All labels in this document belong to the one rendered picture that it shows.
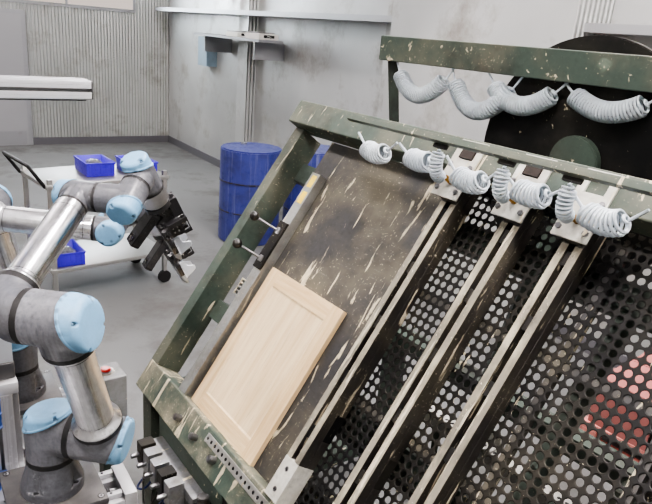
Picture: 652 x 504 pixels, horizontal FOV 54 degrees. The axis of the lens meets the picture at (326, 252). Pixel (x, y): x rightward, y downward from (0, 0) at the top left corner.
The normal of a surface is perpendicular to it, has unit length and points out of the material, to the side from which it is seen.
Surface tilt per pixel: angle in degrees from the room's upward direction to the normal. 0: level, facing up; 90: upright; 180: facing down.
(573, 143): 90
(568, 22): 90
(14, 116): 90
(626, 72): 90
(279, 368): 56
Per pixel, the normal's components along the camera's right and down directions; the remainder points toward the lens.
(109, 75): 0.54, 0.31
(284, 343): -0.62, -0.43
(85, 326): 0.99, 0.01
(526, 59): -0.81, 0.13
